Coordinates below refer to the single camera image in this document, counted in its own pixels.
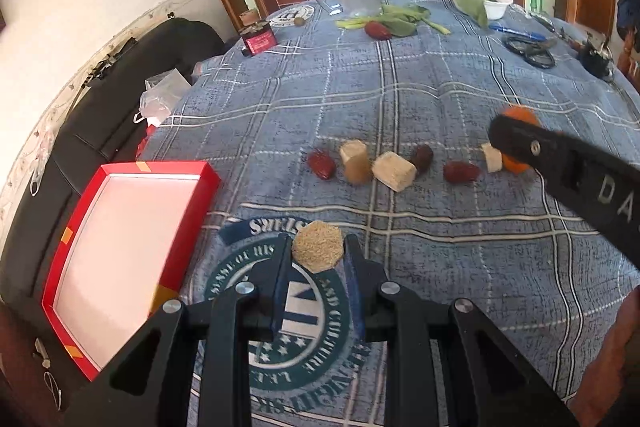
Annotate tan hexagonal sesame cake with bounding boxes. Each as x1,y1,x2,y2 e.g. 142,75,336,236
292,220,344,274

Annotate orange mandarin fruit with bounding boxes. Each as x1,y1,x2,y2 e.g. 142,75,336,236
502,105,539,174

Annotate beige rectangular pastry block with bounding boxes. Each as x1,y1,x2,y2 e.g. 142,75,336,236
372,152,416,193

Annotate white candy cube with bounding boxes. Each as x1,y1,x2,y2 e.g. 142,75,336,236
480,143,503,173

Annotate tan cylinder pastry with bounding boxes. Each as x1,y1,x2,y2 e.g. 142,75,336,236
340,140,372,185

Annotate dark brown date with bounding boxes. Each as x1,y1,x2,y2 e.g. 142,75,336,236
410,144,434,176

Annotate red jujube date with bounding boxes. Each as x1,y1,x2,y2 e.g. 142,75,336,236
442,161,480,184

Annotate red shallow gift box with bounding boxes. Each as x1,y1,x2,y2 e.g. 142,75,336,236
41,160,221,379

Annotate black scissors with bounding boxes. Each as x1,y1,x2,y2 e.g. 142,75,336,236
502,36,556,69

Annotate blue plaid tablecloth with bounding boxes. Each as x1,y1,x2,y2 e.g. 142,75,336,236
142,0,639,426

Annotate blue pen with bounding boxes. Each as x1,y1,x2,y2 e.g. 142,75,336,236
488,22,547,42

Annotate white plastic bag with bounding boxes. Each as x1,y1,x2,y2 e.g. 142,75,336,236
132,68,191,127

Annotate black leather sofa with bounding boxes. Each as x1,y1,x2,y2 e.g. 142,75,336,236
1,17,224,309

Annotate red fruit by vegetable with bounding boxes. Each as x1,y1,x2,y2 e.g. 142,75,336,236
363,20,393,41

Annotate green leafy vegetable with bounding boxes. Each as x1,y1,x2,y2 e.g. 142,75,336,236
335,4,451,38

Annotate small red labelled jar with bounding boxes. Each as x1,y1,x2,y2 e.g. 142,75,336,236
240,20,278,56

